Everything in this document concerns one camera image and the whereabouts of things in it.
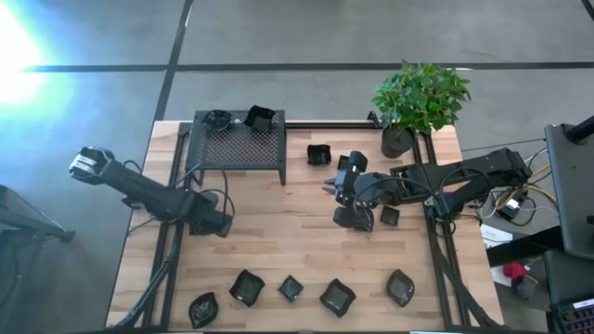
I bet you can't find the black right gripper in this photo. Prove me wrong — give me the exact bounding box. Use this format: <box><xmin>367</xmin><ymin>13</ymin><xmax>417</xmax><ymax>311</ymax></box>
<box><xmin>321</xmin><ymin>150</ymin><xmax>369</xmax><ymax>231</ymax></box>

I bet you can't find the black wavy square plate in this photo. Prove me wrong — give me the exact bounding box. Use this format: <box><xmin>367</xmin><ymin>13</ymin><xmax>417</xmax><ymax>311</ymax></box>
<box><xmin>228</xmin><ymin>268</ymin><xmax>267</xmax><ymax>308</ymax></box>
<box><xmin>318</xmin><ymin>277</ymin><xmax>358</xmax><ymax>319</ymax></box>

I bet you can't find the black deep square plate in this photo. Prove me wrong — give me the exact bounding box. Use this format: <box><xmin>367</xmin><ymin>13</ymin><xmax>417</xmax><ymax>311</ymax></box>
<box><xmin>242</xmin><ymin>104</ymin><xmax>277</xmax><ymax>133</ymax></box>
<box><xmin>306</xmin><ymin>143</ymin><xmax>333</xmax><ymax>167</ymax></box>

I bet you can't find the black perforated metal shelf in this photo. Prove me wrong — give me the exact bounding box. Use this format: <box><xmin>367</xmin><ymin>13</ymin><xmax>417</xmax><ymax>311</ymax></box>
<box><xmin>184</xmin><ymin>109</ymin><xmax>288</xmax><ymax>186</ymax></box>

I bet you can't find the green potted plant black pot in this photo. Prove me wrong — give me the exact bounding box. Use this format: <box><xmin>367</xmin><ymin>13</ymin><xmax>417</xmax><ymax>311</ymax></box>
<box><xmin>370</xmin><ymin>58</ymin><xmax>473</xmax><ymax>161</ymax></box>

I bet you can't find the white paper box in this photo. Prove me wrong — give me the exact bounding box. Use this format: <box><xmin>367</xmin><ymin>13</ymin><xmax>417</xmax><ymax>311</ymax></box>
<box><xmin>480</xmin><ymin>223</ymin><xmax>514</xmax><ymax>250</ymax></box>

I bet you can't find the black power adapter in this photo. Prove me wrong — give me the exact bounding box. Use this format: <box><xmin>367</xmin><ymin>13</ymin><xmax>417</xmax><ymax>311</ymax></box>
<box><xmin>496</xmin><ymin>197</ymin><xmax>523</xmax><ymax>220</ymax></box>

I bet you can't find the black floor stand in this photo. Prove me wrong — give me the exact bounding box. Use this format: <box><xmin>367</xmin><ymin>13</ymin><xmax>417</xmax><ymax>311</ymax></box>
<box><xmin>0</xmin><ymin>184</ymin><xmax>77</xmax><ymax>244</ymax></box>

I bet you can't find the red cloth object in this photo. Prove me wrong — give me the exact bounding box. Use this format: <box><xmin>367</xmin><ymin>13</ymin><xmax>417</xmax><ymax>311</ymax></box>
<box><xmin>502</xmin><ymin>262</ymin><xmax>530</xmax><ymax>280</ymax></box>

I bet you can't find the grey cloth object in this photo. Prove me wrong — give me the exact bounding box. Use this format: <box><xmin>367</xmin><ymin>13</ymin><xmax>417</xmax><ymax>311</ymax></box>
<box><xmin>512</xmin><ymin>276</ymin><xmax>539</xmax><ymax>301</ymax></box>

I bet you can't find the black pole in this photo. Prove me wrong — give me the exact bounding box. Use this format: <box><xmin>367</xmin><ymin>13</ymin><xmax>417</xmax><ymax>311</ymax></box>
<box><xmin>563</xmin><ymin>114</ymin><xmax>594</xmax><ymax>145</ymax></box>

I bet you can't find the black seat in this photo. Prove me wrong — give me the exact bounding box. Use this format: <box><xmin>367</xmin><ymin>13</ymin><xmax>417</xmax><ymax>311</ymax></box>
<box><xmin>543</xmin><ymin>249</ymin><xmax>594</xmax><ymax>307</ymax></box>

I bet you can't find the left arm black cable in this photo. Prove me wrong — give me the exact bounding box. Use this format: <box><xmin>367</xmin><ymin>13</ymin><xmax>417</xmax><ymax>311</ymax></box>
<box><xmin>183</xmin><ymin>162</ymin><xmax>237</xmax><ymax>219</ymax></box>

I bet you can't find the black aluminium frame rail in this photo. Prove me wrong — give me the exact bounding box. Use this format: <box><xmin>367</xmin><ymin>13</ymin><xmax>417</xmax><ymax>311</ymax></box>
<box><xmin>411</xmin><ymin>132</ymin><xmax>505</xmax><ymax>331</ymax></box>
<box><xmin>113</xmin><ymin>121</ymin><xmax>194</xmax><ymax>331</ymax></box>

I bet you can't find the yellow cable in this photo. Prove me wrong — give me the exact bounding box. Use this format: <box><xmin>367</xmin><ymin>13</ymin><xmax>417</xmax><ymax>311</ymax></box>
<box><xmin>494</xmin><ymin>164</ymin><xmax>558</xmax><ymax>210</ymax></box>

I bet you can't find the white cable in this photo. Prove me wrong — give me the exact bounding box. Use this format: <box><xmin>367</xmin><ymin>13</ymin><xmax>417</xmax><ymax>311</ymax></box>
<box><xmin>477</xmin><ymin>147</ymin><xmax>549</xmax><ymax>220</ymax></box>

